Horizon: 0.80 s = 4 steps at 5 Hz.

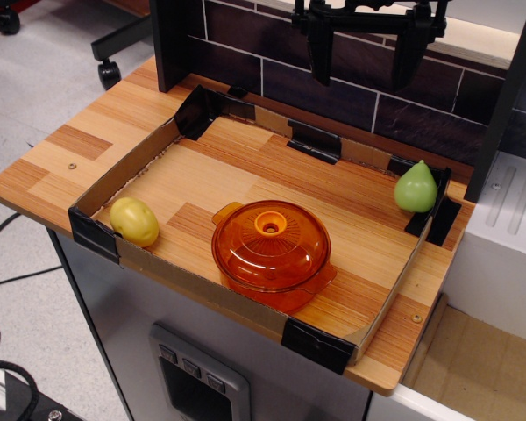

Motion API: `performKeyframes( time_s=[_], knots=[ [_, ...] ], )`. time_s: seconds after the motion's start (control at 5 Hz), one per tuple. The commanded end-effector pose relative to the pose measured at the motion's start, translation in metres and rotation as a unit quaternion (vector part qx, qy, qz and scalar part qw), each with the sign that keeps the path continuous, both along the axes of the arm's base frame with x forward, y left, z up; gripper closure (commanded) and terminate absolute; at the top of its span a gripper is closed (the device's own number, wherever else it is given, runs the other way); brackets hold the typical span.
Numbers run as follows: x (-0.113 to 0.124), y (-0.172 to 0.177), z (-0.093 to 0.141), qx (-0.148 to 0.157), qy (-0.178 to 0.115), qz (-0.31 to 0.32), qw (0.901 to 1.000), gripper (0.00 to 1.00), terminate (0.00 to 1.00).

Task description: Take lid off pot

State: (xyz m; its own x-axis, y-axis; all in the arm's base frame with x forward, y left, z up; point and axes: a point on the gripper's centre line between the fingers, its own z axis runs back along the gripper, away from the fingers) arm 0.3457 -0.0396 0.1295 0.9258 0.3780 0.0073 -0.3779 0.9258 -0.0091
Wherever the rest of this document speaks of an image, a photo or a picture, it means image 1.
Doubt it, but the black vertical post right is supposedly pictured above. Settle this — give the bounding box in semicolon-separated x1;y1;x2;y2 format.
464;21;526;203

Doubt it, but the orange transparent plastic pot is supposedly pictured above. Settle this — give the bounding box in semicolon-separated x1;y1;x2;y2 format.
211;201;338;315

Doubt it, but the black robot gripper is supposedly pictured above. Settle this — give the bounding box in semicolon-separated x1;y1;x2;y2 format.
291;1;447;91

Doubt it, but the green toy pear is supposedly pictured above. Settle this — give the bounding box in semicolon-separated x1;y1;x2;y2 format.
394;160;437;213

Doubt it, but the yellow toy potato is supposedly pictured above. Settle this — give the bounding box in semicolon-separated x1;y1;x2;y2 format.
110;197;160;247

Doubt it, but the white toy sink counter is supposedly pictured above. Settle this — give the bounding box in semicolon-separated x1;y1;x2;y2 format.
444;153;526;339

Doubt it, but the black vertical post left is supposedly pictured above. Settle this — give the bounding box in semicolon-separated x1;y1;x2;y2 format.
149;0;205;92

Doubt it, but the black chair base with casters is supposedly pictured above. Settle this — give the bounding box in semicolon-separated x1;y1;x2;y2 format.
0;1;152;90

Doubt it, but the black vertical post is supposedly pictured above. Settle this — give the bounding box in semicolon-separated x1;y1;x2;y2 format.
149;0;205;92
464;21;526;203

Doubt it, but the grey toy oven front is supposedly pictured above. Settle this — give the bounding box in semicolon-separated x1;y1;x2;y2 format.
51;233;372;420

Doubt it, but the orange transparent pot lid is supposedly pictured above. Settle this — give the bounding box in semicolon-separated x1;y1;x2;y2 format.
211;200;332;293

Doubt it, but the cardboard fence with black tape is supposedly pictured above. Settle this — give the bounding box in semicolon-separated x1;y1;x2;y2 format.
68;86;471;389

